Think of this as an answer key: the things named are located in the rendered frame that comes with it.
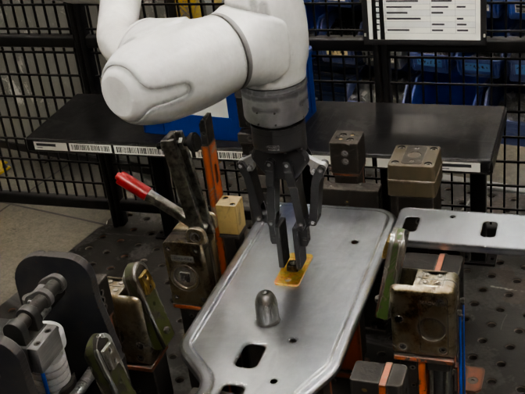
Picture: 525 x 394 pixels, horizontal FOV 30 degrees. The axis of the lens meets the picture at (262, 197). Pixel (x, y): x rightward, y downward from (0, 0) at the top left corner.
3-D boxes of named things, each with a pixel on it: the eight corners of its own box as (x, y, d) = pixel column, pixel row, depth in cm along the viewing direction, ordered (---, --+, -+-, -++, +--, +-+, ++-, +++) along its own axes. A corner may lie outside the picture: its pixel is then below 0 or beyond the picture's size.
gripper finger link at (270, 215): (274, 162, 135) (264, 160, 135) (273, 231, 141) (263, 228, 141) (283, 148, 138) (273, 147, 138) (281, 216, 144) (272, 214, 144)
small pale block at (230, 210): (261, 390, 168) (235, 206, 151) (242, 388, 170) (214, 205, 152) (267, 377, 171) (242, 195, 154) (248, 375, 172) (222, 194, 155)
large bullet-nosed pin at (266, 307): (276, 337, 134) (272, 298, 131) (255, 334, 135) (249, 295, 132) (283, 324, 137) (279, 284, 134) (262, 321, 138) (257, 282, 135)
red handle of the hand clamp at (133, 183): (204, 232, 145) (112, 176, 145) (198, 242, 146) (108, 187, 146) (213, 218, 148) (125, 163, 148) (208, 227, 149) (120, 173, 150)
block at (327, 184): (387, 335, 178) (378, 191, 163) (323, 329, 182) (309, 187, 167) (390, 326, 180) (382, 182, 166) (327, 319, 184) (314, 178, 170)
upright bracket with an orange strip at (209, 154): (244, 378, 172) (205, 120, 148) (237, 377, 172) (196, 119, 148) (249, 367, 174) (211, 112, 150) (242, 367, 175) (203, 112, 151)
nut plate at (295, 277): (298, 287, 141) (297, 280, 141) (273, 284, 143) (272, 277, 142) (313, 256, 148) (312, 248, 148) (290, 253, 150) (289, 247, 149)
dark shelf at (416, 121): (492, 176, 164) (492, 160, 162) (26, 152, 193) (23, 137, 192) (506, 120, 182) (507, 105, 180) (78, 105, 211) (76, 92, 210)
